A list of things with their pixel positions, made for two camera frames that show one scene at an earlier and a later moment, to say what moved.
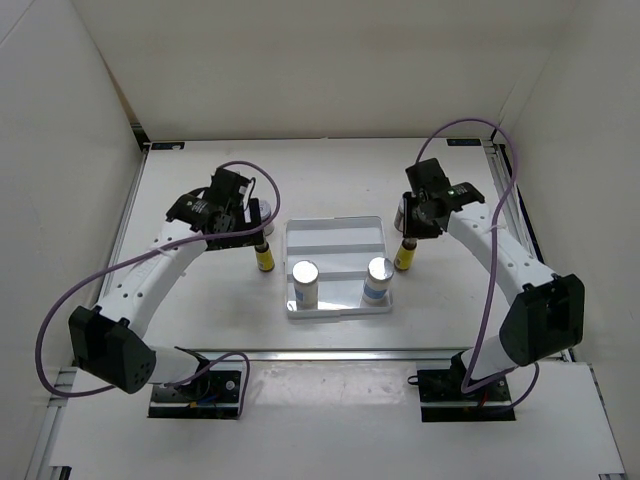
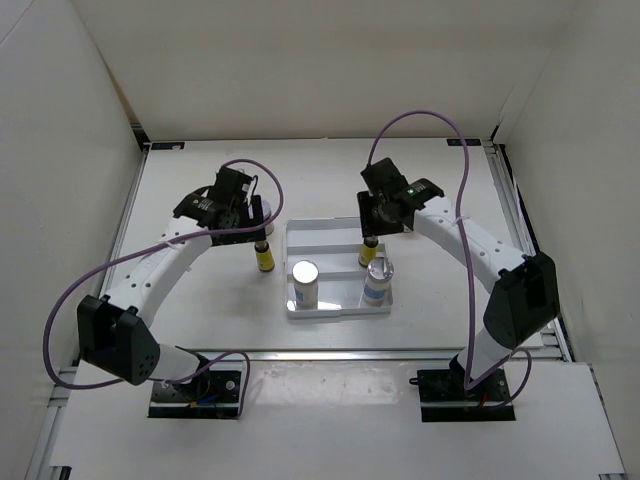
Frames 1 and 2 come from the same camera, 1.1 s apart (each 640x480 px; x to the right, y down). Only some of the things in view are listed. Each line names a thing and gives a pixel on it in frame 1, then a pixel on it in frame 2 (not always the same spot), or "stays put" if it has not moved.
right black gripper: (411, 229) → (368, 225)
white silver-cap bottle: (306, 284) stays put
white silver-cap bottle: (380, 271) stays put
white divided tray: (342, 247) stays put
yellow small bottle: (406, 255) → (368, 251)
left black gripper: (253, 213) stays put
